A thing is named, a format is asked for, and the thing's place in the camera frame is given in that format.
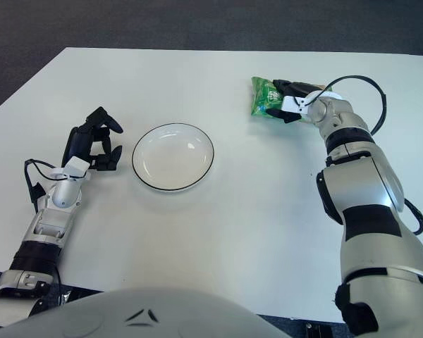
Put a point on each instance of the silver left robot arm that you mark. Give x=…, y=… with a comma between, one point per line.
x=65, y=195

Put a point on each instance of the grey robot torso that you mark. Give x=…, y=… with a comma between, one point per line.
x=144, y=317

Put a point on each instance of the white plate black rim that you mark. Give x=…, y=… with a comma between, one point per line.
x=172, y=158

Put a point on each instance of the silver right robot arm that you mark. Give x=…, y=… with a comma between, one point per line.
x=366, y=190

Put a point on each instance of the green snack chips bag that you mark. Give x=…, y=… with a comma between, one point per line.
x=264, y=98

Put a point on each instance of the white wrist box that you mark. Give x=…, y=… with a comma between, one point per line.
x=290, y=104
x=75, y=167

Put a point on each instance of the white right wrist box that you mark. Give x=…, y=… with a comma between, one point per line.
x=290, y=104

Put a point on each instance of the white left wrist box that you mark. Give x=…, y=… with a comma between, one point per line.
x=75, y=167

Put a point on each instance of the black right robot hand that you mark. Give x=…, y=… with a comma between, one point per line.
x=296, y=88

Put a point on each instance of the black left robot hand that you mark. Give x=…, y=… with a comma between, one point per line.
x=79, y=141

